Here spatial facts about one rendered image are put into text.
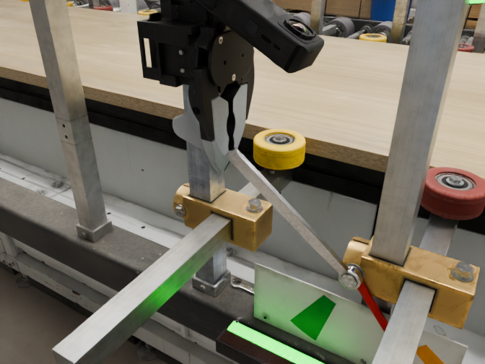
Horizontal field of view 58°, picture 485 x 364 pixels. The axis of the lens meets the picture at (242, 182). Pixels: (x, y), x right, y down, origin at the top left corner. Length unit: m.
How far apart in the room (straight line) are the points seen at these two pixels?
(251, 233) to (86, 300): 1.04
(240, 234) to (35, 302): 1.33
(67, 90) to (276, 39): 0.43
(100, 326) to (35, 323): 1.30
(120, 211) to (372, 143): 0.60
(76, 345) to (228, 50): 0.30
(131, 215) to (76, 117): 0.36
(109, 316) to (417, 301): 0.30
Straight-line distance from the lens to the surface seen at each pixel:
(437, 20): 0.41
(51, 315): 1.75
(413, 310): 0.47
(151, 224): 0.98
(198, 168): 0.57
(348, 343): 0.60
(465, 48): 1.38
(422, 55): 0.41
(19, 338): 1.72
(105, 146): 1.06
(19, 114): 1.29
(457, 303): 0.51
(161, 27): 0.41
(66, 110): 0.72
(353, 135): 0.72
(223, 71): 0.40
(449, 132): 0.78
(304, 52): 0.35
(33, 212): 0.95
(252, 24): 0.36
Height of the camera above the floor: 1.18
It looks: 30 degrees down
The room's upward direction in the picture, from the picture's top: straight up
